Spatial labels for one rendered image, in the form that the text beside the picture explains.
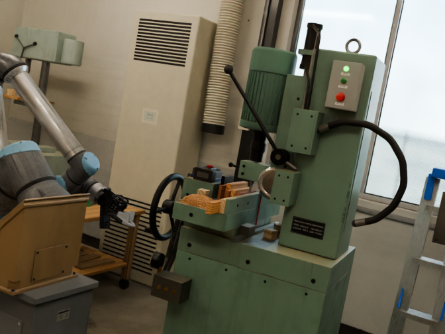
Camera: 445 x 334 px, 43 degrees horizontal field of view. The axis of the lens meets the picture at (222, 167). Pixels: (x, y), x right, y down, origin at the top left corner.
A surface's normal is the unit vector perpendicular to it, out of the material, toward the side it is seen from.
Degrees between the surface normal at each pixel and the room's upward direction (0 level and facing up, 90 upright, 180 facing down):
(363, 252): 90
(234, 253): 90
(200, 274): 90
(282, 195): 90
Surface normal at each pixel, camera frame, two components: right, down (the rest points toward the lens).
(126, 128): -0.48, 0.00
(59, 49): 0.84, 0.20
